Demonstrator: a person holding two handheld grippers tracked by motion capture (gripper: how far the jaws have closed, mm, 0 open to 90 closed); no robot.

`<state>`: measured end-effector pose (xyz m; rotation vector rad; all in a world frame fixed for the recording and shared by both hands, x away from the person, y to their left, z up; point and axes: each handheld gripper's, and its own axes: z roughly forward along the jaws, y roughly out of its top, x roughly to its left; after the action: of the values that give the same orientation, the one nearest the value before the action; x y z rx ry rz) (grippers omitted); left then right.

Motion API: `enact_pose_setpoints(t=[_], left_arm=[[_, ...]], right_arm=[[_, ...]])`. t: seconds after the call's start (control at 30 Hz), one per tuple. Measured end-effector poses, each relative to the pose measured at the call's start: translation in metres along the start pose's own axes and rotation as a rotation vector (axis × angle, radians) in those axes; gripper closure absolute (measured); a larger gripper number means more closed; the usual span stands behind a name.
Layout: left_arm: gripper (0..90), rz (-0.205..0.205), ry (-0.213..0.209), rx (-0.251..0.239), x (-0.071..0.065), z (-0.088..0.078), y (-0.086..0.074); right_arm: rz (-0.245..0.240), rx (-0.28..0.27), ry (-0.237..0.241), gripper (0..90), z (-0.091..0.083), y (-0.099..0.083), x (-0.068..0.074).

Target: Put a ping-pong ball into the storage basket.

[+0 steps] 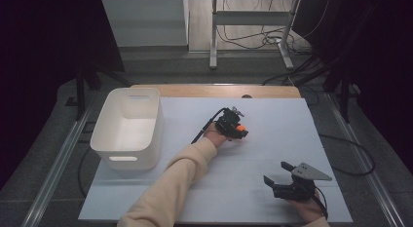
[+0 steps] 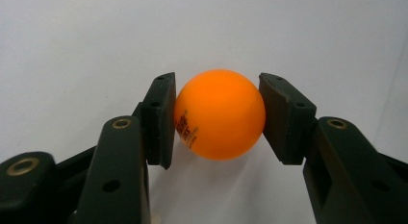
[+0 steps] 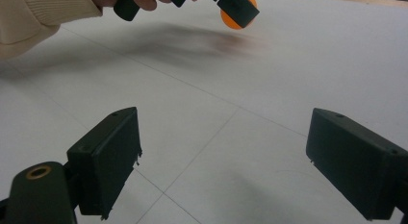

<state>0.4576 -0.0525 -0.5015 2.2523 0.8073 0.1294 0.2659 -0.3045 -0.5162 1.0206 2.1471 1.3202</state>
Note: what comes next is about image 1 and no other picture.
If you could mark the white table sheet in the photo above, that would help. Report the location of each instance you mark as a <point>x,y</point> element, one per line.
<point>259,155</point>

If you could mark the grey metal stand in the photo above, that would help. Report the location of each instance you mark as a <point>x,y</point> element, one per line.
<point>251,17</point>

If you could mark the white plastic bin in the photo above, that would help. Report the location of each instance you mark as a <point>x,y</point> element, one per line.
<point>126,136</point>

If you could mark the metal floor rail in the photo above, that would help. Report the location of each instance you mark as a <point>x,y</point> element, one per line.
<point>55,168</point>
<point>367,168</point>

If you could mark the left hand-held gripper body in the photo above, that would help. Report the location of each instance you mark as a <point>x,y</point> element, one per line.
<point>228,123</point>

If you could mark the orange ball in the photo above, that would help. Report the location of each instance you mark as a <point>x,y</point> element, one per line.
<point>241,127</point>

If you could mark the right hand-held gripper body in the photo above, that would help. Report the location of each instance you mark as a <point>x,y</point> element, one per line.
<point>297,189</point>

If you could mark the person's left hand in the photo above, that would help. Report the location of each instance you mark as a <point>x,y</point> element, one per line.
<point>217,136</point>

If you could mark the person's right hand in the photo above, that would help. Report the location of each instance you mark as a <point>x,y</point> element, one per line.
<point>307,209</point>

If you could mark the white cabinet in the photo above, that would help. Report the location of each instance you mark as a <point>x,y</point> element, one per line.
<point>142,22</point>

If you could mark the wooden table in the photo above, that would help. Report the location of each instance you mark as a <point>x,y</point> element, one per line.
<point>201,90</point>

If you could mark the black tripod stand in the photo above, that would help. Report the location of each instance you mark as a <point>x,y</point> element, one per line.
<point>84,87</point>
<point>344,90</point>

